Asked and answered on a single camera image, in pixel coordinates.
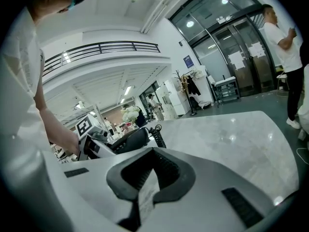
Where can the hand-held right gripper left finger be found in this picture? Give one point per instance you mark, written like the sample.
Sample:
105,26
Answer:
91,197

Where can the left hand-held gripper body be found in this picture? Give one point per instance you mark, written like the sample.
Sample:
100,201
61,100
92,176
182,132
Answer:
85,129

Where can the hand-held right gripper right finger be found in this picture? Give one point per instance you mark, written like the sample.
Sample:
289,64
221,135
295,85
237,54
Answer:
205,202

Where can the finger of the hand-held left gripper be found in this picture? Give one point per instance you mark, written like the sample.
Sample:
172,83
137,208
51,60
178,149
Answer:
102,150

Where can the black handheld device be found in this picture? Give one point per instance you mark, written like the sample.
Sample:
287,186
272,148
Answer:
135,139

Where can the person's left forearm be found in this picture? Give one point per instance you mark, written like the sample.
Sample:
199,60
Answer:
58,129

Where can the grey marble table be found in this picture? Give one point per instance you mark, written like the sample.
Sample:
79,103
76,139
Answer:
229,141

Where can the white flower bouquet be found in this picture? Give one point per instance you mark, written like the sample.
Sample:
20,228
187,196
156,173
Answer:
130,113

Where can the black balcony railing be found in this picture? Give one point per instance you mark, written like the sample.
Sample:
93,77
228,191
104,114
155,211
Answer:
101,48

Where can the person in white shirt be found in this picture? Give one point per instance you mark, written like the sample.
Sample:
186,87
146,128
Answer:
17,81

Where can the white cabinet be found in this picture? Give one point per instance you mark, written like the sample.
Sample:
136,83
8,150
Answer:
179,103

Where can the black coat rack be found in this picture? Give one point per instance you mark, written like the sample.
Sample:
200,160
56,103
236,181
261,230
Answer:
178,77

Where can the black hanging garment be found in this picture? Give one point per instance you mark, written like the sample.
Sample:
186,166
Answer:
193,87

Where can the black side table white top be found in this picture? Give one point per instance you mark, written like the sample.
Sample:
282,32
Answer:
227,86

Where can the white covered trolley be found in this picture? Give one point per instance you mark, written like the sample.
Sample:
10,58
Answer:
201,71

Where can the black glass double door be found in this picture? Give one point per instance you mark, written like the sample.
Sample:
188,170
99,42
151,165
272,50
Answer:
243,81

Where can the person's head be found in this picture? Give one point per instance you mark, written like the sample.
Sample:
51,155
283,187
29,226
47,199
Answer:
48,6

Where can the white paper sheet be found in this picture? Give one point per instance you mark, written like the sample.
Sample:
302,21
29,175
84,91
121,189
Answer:
256,50
236,60

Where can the blue wall poster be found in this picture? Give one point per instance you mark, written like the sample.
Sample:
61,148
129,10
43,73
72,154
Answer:
188,61

